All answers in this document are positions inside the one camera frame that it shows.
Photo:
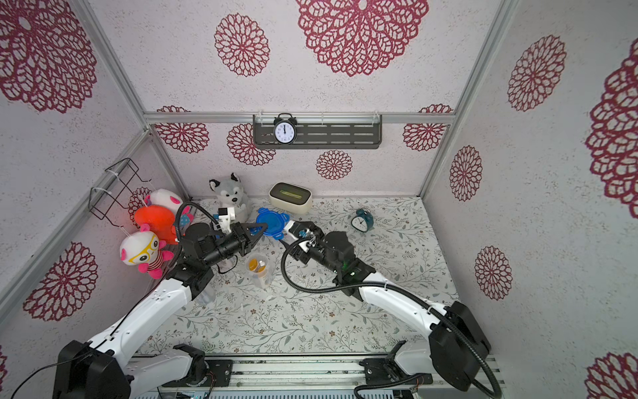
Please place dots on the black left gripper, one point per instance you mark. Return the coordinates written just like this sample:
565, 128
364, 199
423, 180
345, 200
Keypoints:
244, 237

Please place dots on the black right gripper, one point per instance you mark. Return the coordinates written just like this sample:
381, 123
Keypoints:
309, 242

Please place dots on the clear plastic cup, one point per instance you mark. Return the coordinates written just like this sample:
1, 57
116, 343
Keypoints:
261, 281

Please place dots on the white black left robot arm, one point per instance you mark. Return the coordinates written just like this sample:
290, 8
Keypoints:
104, 367

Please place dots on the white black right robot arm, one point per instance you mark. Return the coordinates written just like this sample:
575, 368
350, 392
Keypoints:
453, 346

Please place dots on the cream tissue box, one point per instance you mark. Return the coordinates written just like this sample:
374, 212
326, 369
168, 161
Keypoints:
291, 198

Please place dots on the grey husky plush toy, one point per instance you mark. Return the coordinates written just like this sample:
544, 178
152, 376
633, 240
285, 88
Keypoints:
231, 194

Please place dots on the green teal alarm clock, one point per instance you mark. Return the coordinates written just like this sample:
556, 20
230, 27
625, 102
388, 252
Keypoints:
362, 221

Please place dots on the orange red plush toy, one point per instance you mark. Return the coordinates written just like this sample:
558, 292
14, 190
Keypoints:
159, 220

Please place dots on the white pink plush upper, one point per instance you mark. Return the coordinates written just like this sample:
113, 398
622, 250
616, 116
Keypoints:
164, 198

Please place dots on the white plush with glasses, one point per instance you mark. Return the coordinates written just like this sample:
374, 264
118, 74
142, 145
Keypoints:
145, 250

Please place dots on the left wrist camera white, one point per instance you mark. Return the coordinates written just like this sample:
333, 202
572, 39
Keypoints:
226, 217

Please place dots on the grey metal wall shelf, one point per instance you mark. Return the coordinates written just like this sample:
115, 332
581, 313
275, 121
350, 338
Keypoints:
322, 135

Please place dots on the black wall alarm clock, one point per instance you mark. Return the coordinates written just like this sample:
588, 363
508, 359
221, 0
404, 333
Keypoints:
285, 128

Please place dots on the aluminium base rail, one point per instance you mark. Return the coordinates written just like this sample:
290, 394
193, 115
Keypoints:
304, 372

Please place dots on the black wire wall basket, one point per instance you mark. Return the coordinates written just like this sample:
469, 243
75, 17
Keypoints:
122, 178

